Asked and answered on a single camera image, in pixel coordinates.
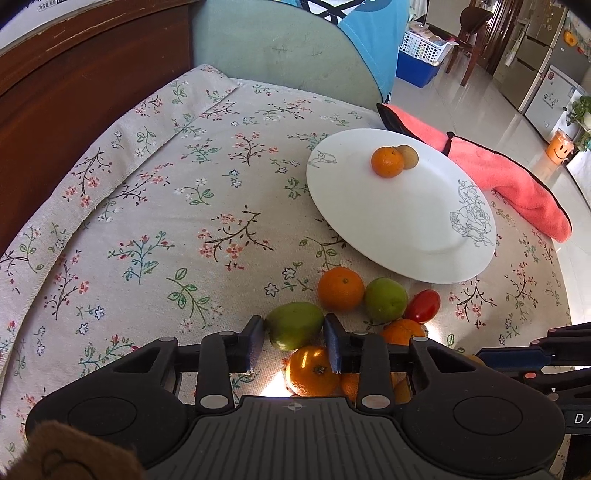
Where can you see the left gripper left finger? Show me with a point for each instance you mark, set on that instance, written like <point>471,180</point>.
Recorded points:
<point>222,354</point>

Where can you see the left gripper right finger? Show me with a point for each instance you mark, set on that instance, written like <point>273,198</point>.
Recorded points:
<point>366,355</point>

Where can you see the orange tangerine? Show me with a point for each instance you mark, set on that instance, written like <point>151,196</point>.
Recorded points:
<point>401,331</point>
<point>402,392</point>
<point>309,373</point>
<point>341,290</point>

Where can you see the green jujube fruit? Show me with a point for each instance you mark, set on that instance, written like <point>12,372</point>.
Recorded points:
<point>294,325</point>
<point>385,300</point>

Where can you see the red cherry tomato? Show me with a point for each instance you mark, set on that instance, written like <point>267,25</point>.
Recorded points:
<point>423,307</point>

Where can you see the floral tablecloth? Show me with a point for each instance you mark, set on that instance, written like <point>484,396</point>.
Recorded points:
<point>187,216</point>

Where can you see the white floral plate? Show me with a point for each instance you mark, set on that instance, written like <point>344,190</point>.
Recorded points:
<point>431,223</point>

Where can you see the pink towel black trim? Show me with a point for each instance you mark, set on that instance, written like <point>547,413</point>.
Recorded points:
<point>490,170</point>

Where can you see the brown plush sleeve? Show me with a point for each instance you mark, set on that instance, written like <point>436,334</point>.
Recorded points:
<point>58,451</point>

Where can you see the orange on plate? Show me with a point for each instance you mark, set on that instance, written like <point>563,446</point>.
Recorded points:
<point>387,162</point>

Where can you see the brown longan fruit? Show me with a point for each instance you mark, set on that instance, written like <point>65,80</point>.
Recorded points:
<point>410,156</point>

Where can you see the orange smiley bucket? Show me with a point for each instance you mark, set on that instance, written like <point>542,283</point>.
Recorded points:
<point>560,147</point>

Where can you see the white small cabinet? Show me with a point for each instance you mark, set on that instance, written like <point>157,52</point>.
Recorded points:
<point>549,110</point>

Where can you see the potted green plant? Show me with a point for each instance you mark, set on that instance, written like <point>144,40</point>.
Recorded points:
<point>579,114</point>

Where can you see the blue plastic bin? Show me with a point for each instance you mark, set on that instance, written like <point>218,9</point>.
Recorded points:
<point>415,71</point>

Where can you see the white plastic basket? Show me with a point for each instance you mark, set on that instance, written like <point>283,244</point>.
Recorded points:
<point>422,44</point>

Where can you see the dark wooden headboard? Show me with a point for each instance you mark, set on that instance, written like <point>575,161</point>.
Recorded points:
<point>63,86</point>

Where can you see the grey refrigerator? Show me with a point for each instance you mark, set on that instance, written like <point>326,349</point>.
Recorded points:
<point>537,42</point>

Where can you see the green sofa cushion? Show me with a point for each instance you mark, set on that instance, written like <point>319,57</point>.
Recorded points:
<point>270,42</point>

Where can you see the blue printed pillow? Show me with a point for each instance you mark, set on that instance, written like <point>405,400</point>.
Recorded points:
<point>376,29</point>

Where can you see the wooden chair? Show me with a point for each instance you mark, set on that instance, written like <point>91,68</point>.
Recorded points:
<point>471,38</point>

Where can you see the white milk carton box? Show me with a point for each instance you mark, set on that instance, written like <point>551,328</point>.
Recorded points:
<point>39,14</point>

